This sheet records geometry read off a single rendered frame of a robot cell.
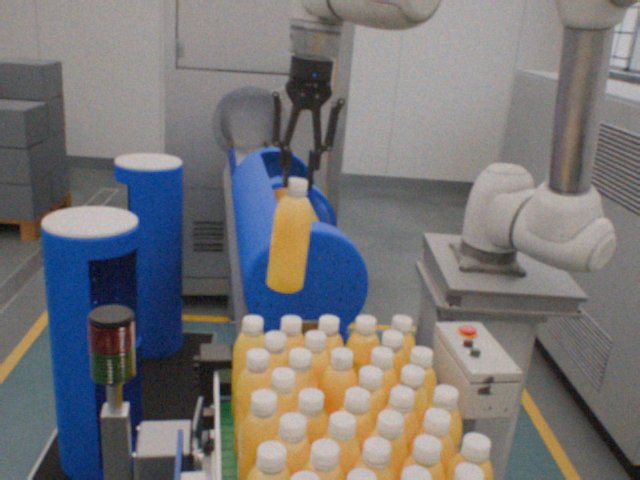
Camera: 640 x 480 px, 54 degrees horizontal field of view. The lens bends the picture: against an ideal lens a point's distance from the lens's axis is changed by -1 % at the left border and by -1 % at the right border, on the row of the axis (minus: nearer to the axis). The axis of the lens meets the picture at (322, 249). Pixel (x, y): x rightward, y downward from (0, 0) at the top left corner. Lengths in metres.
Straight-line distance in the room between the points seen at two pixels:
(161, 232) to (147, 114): 3.92
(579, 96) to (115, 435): 1.11
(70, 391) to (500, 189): 1.43
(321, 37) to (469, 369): 0.64
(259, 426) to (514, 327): 0.93
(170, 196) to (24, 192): 2.27
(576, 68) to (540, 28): 5.38
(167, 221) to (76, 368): 0.89
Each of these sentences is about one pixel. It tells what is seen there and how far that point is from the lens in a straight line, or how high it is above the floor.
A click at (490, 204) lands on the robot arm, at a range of 1.68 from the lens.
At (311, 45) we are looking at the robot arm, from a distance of 1.11.
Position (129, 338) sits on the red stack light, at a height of 1.23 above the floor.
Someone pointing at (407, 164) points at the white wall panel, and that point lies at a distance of 6.67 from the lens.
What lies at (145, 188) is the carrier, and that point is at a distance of 2.70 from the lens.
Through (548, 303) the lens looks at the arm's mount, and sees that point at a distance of 1.72.
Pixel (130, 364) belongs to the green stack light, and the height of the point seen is 1.19.
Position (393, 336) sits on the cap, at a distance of 1.22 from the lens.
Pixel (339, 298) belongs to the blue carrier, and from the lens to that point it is 1.47.
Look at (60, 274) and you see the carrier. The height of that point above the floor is 0.91.
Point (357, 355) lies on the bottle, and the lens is 1.28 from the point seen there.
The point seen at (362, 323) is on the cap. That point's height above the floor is 1.11.
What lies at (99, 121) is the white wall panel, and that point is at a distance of 6.75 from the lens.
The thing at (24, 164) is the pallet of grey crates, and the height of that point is 0.55.
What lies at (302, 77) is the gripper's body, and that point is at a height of 1.57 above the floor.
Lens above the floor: 1.68
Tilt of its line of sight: 20 degrees down
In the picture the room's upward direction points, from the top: 5 degrees clockwise
